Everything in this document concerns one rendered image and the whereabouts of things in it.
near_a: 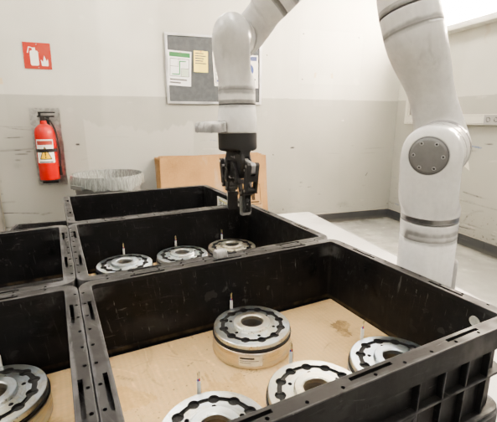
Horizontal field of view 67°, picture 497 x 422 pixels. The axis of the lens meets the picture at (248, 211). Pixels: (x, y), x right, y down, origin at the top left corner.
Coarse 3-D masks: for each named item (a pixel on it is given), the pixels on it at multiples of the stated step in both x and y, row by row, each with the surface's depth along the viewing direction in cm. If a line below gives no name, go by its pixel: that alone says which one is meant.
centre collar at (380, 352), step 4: (376, 348) 44; (380, 348) 44; (384, 348) 44; (388, 348) 44; (392, 348) 44; (396, 348) 44; (400, 348) 44; (404, 348) 44; (376, 352) 43; (380, 352) 43; (384, 352) 43; (388, 352) 44; (392, 352) 44; (396, 352) 44; (400, 352) 43; (404, 352) 43; (376, 356) 42; (380, 356) 42; (376, 360) 42; (380, 360) 42
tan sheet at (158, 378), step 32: (288, 320) 57; (320, 320) 57; (352, 320) 57; (160, 352) 49; (192, 352) 49; (320, 352) 49; (128, 384) 43; (160, 384) 43; (192, 384) 43; (224, 384) 43; (256, 384) 43; (128, 416) 39; (160, 416) 39
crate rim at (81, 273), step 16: (208, 208) 84; (224, 208) 85; (256, 208) 85; (80, 224) 72; (96, 224) 74; (288, 224) 73; (304, 240) 62; (80, 256) 56; (208, 256) 55; (80, 272) 50; (112, 272) 50; (128, 272) 50
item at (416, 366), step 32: (256, 256) 56; (448, 288) 45; (96, 320) 38; (96, 352) 33; (416, 352) 33; (448, 352) 33; (480, 352) 36; (96, 384) 29; (352, 384) 29; (384, 384) 30; (416, 384) 32; (256, 416) 26; (288, 416) 26; (320, 416) 27
